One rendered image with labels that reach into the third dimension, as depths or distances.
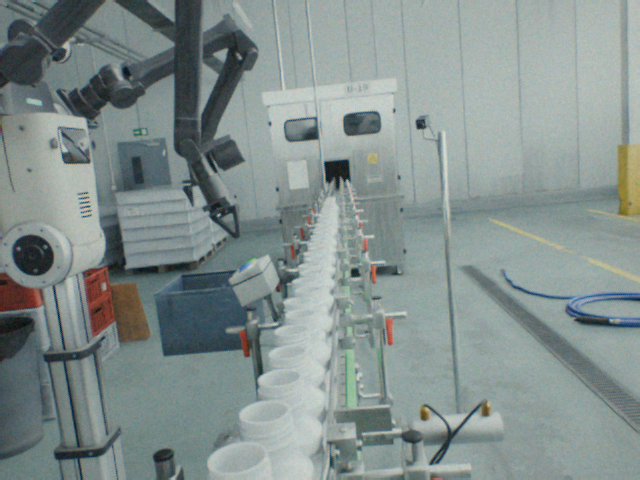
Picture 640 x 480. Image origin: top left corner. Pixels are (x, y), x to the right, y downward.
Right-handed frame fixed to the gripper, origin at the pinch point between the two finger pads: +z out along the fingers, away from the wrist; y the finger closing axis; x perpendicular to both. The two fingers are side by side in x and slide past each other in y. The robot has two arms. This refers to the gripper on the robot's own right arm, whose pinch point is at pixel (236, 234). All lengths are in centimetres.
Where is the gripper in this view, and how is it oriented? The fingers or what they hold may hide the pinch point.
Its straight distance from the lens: 132.1
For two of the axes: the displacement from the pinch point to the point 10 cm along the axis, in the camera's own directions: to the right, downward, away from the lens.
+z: 4.3, 8.9, 1.2
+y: 0.4, -1.5, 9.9
